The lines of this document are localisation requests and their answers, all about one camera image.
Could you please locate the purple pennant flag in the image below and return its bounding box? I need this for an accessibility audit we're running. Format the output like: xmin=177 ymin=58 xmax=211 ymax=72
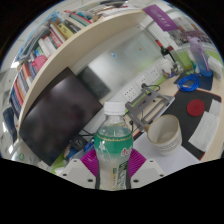
xmin=143 ymin=4 xmax=179 ymax=32

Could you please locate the white paper cup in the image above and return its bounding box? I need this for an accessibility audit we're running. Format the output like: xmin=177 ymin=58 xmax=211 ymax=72
xmin=146 ymin=114 xmax=183 ymax=157

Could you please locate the coiled blue cable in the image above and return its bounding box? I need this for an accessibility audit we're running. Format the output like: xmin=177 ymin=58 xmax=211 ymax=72
xmin=176 ymin=73 xmax=202 ymax=93

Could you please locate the white wall power socket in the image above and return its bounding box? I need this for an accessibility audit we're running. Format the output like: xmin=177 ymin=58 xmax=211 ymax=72
xmin=148 ymin=64 xmax=161 ymax=81
xmin=121 ymin=84 xmax=139 ymax=103
xmin=134 ymin=74 xmax=151 ymax=89

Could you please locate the group photo poster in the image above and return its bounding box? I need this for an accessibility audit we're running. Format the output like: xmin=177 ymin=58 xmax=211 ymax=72
xmin=173 ymin=16 xmax=214 ymax=48

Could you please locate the dark blue mat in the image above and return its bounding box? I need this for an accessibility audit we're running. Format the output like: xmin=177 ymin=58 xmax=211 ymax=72
xmin=173 ymin=71 xmax=214 ymax=93

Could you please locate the small white paper napkin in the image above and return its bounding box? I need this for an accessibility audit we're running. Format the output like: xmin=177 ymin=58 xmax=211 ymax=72
xmin=209 ymin=99 xmax=223 ymax=118

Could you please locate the green-labelled clear drink bottle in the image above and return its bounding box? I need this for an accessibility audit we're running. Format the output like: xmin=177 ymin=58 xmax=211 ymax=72
xmin=93 ymin=101 xmax=134 ymax=192

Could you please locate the wooden shelf with books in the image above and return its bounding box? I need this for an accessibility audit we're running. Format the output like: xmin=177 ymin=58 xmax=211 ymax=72
xmin=8 ymin=0 xmax=158 ymax=134

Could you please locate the small blue box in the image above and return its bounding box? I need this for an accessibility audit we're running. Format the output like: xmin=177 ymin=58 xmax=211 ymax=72
xmin=83 ymin=138 xmax=96 ymax=154

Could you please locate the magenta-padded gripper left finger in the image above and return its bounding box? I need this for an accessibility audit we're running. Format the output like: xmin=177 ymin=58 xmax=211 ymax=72
xmin=59 ymin=148 xmax=100 ymax=190

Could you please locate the white lidded jar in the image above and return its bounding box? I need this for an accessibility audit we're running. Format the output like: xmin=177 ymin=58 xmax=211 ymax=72
xmin=159 ymin=58 xmax=173 ymax=76

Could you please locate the grey metal laptop stand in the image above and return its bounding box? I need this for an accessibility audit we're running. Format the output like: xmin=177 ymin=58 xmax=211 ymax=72
xmin=124 ymin=85 xmax=176 ymax=133

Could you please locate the small black panel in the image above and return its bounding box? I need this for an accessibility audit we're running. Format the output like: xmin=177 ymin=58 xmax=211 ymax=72
xmin=78 ymin=66 xmax=111 ymax=101

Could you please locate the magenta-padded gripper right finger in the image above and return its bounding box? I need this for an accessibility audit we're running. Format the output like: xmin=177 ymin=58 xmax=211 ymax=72
xmin=126 ymin=148 xmax=167 ymax=190

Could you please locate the clear green tumbler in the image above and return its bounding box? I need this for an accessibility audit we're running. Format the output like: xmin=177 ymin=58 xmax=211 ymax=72
xmin=173 ymin=48 xmax=194 ymax=73

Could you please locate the plain white paper sheet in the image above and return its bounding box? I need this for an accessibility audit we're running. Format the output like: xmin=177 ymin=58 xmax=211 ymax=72
xmin=133 ymin=133 xmax=201 ymax=176

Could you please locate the black desk mat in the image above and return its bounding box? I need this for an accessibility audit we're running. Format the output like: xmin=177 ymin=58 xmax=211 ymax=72
xmin=133 ymin=89 xmax=223 ymax=161

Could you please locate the flat round red coaster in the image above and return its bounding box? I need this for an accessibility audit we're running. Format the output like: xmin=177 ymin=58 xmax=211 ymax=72
xmin=186 ymin=99 xmax=206 ymax=118

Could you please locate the white tissue pack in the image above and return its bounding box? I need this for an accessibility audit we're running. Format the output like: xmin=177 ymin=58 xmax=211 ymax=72
xmin=207 ymin=54 xmax=224 ymax=79

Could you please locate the black computer monitor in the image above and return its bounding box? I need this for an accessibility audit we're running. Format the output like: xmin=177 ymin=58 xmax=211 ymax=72
xmin=18 ymin=66 xmax=104 ymax=167

